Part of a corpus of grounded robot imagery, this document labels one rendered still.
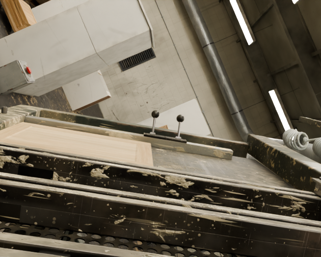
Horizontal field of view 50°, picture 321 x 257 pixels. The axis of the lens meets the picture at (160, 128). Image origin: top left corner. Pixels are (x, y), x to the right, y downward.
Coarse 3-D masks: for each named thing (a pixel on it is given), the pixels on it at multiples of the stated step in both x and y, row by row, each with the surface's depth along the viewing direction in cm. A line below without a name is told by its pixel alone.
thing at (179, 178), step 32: (0, 160) 86; (32, 160) 86; (64, 160) 86; (96, 160) 91; (160, 192) 89; (192, 192) 89; (224, 192) 90; (256, 192) 90; (288, 192) 92; (320, 192) 93
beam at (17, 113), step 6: (12, 108) 163; (18, 108) 167; (24, 108) 170; (30, 108) 173; (36, 108) 177; (42, 108) 181; (0, 114) 142; (12, 114) 147; (18, 114) 150; (24, 114) 153; (30, 114) 161; (36, 114) 171; (0, 120) 130; (6, 120) 133; (12, 120) 139; (18, 120) 146; (0, 126) 127; (6, 126) 133
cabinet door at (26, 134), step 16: (16, 128) 135; (32, 128) 142; (48, 128) 147; (16, 144) 112; (32, 144) 117; (48, 144) 121; (64, 144) 125; (80, 144) 129; (96, 144) 134; (112, 144) 139; (128, 144) 145; (144, 144) 150; (128, 160) 119; (144, 160) 121
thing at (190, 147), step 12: (24, 120) 153; (36, 120) 154; (48, 120) 154; (96, 132) 156; (108, 132) 156; (120, 132) 157; (156, 144) 158; (168, 144) 158; (180, 144) 159; (192, 144) 159; (216, 156) 160; (228, 156) 161
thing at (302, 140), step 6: (300, 120) 133; (306, 120) 128; (312, 120) 123; (318, 126) 119; (288, 132) 123; (294, 132) 121; (300, 132) 119; (288, 138) 120; (294, 138) 117; (300, 138) 123; (306, 138) 117; (318, 138) 106; (288, 144) 120; (294, 144) 117; (300, 144) 116; (306, 144) 117; (318, 144) 103; (318, 150) 103; (318, 156) 103
